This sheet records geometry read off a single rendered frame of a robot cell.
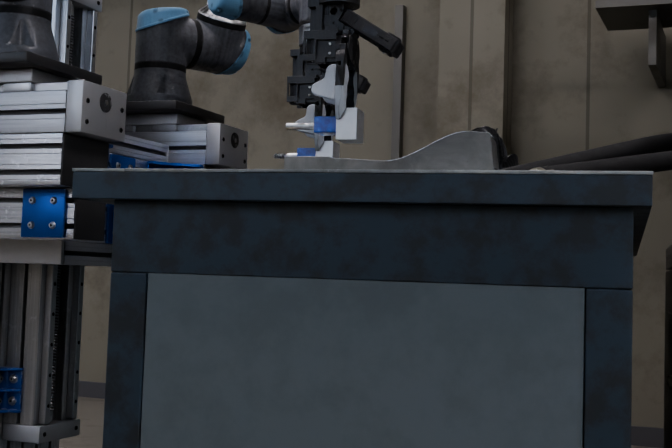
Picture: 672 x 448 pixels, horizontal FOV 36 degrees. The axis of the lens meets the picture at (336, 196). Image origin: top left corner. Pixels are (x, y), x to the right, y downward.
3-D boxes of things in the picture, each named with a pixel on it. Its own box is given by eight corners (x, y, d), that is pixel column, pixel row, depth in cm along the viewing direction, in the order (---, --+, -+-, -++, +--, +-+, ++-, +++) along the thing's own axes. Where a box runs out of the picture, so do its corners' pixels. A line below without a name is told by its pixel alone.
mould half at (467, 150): (282, 205, 189) (285, 131, 190) (322, 214, 214) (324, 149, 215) (564, 209, 176) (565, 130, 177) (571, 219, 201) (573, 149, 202)
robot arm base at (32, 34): (-46, 59, 186) (-43, 4, 187) (9, 75, 200) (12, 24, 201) (23, 55, 181) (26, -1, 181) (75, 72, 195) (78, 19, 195)
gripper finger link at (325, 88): (311, 119, 175) (316, 69, 178) (345, 119, 174) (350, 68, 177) (306, 112, 173) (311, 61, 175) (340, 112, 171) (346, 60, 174)
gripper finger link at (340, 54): (338, 93, 176) (343, 46, 179) (348, 93, 175) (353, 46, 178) (331, 81, 172) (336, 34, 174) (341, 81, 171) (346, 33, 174)
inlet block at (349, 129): (281, 140, 177) (282, 108, 177) (290, 144, 182) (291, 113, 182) (356, 139, 173) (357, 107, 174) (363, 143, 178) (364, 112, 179)
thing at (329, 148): (269, 167, 208) (270, 141, 209) (277, 171, 213) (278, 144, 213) (332, 167, 205) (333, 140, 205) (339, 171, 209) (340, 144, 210)
